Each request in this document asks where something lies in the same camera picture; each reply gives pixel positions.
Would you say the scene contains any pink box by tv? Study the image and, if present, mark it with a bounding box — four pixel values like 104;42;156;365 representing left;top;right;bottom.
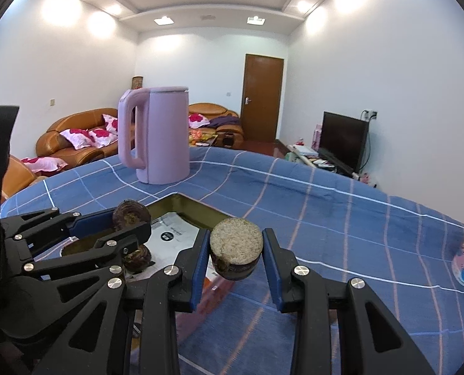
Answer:
312;124;322;152

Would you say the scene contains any purple blanket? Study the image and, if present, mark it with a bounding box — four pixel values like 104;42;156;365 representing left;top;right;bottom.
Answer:
207;114;240;130

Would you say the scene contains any pink cookie tin box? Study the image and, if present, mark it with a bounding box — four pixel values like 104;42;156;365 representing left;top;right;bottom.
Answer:
123;193;233;342

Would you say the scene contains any red white cushion back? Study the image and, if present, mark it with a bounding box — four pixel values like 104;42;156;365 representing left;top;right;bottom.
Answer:
188;113;210;130

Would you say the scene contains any wall power outlet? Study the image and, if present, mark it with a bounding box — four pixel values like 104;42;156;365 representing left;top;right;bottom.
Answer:
361;109;377;122

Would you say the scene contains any red white cushion near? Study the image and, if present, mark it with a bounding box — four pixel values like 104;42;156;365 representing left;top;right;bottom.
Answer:
21;157;68;173

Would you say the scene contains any brown leather sofa left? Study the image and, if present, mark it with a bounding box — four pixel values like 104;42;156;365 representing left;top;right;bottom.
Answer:
35;107;117;169

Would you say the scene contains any pink electric kettle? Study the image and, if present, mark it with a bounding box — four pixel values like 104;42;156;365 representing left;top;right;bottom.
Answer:
117;86;189;185

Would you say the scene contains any low tv stand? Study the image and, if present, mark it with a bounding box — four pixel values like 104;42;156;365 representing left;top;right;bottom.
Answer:
286;145;361;179

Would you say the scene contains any black television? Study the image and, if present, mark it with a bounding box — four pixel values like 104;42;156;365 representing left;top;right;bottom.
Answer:
318;112;369;175

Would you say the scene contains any black tv cable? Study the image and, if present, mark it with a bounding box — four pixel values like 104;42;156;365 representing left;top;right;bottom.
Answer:
356;112;373;176

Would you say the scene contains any brown leather sofa back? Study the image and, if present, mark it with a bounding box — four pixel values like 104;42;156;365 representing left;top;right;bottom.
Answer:
188;102;244;149

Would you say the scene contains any red white cushion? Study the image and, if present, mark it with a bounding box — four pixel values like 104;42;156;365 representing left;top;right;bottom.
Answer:
60;128;117;150
188;113;210;130
102;113;118;135
21;157;68;173

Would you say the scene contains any blue plaid tablecloth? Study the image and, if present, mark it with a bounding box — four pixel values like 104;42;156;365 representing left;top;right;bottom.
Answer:
1;148;464;374

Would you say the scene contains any brown leather sofa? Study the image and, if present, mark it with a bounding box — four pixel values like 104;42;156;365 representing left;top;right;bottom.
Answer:
188;102;244;149
35;107;117;169

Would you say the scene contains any brown wooden door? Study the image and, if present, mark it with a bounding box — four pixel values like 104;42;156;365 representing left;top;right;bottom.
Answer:
240;53;284;142

